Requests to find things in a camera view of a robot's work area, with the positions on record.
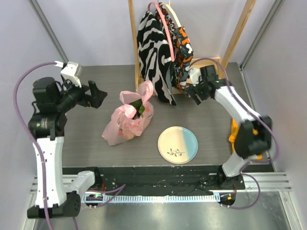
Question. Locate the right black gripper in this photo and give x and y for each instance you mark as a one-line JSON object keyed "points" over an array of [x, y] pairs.
{"points": [[194, 89]]}

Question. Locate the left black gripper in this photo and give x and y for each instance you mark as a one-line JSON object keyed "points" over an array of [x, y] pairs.
{"points": [[96, 96]]}

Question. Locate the pink plastic bag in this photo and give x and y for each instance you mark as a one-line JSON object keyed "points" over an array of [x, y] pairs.
{"points": [[122, 127]]}

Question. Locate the fake mangosteen green leaves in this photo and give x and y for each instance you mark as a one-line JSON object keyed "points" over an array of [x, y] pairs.
{"points": [[138, 105]]}

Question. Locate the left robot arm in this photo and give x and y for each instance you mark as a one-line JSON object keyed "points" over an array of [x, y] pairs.
{"points": [[53, 100]]}

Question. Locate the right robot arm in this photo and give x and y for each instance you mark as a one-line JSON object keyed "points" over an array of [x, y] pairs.
{"points": [[253, 136]]}

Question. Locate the wooden clothes rack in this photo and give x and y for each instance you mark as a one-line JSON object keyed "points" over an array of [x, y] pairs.
{"points": [[198, 63]]}

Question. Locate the orange black patterned garment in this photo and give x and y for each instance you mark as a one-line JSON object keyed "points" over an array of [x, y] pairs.
{"points": [[182, 50]]}

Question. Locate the cream and blue plate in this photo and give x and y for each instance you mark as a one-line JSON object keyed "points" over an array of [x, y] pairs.
{"points": [[177, 145]]}

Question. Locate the orange folded cloth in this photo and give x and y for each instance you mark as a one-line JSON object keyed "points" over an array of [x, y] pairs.
{"points": [[233, 135]]}

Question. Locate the black white zebra garment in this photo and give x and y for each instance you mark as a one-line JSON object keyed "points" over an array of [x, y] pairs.
{"points": [[155, 57]]}

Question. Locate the cream wooden hanger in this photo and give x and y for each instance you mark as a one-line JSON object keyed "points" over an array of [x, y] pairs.
{"points": [[172, 13]]}

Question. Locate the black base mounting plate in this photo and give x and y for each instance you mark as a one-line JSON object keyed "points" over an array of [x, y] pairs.
{"points": [[166, 180]]}

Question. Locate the pink hanger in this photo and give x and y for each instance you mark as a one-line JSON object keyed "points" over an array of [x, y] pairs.
{"points": [[165, 27]]}

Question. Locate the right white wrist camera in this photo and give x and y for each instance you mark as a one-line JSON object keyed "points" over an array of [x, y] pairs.
{"points": [[195, 77]]}

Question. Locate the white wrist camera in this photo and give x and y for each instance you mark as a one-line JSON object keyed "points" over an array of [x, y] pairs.
{"points": [[70, 71], [195, 77]]}

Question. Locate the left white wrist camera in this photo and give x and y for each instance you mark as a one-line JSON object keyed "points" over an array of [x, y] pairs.
{"points": [[70, 71]]}

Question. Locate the white slotted cable duct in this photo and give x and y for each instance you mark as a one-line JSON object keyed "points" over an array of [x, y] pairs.
{"points": [[152, 199]]}

